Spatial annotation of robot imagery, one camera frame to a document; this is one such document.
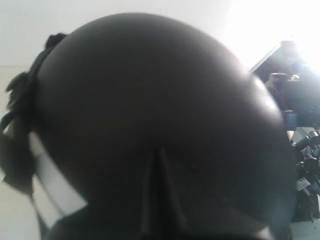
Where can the black helmet with dark visor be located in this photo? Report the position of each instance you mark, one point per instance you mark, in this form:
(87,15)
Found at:
(141,81)

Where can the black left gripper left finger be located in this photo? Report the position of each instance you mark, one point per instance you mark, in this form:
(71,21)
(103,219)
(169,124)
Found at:
(120,191)

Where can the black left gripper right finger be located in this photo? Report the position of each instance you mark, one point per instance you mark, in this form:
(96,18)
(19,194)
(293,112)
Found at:
(192,204)

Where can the background clutter of equipment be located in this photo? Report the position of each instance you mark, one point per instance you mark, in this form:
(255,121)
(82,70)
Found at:
(295,87)

